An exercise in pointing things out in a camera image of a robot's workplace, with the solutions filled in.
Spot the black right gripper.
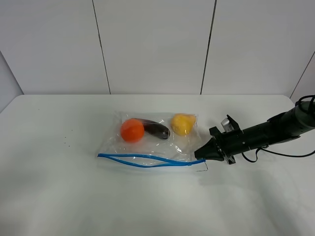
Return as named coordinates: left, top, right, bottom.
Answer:
left=194, top=126, right=249, bottom=165

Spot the clear zip bag blue zipper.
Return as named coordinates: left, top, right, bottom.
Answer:
left=96, top=112, right=208, bottom=172

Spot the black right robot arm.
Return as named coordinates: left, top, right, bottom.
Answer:
left=194, top=101, right=315, bottom=164

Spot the yellow pear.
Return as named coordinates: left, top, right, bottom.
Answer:
left=171, top=114, right=196, bottom=136

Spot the dark purple eggplant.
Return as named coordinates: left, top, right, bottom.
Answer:
left=139, top=119, right=170, bottom=140

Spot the orange fruit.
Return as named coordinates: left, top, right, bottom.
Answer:
left=120, top=118, right=145, bottom=143

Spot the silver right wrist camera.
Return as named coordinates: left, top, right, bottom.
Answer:
left=221, top=115, right=240, bottom=133

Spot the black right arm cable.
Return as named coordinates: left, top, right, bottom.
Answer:
left=242, top=93, right=315, bottom=163

